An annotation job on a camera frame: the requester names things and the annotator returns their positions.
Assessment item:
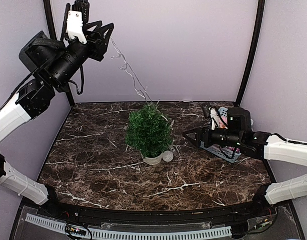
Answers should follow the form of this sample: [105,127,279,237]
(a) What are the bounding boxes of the white tree pot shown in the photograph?
[142,152,164,166]

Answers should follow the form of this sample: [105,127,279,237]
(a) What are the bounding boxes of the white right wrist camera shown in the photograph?
[202,103,220,130]

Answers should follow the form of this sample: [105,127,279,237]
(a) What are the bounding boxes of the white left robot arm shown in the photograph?
[0,21,115,218]

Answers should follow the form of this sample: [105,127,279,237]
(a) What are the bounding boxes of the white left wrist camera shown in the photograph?
[66,0,90,45]

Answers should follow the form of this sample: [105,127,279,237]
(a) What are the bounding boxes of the small green christmas tree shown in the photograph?
[125,103,173,158]

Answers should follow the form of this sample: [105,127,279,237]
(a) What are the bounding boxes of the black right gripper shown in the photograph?
[183,123,244,148]

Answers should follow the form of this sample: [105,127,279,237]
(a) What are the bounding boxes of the pink bow ornament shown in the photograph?
[218,107,228,129]

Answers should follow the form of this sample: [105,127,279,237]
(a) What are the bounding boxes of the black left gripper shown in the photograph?
[46,19,115,87]

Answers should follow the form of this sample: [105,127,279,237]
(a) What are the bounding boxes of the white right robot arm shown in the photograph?
[183,106,307,217]

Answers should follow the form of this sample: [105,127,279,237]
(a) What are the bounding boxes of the blue plastic basket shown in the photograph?
[200,107,244,164]

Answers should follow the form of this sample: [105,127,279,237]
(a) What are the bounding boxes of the white cable duct strip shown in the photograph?
[25,213,233,240]

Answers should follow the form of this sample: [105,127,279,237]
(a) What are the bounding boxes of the clear string light garland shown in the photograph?
[111,40,175,163]

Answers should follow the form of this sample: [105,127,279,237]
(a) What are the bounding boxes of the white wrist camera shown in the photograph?
[66,0,90,45]
[202,103,220,130]

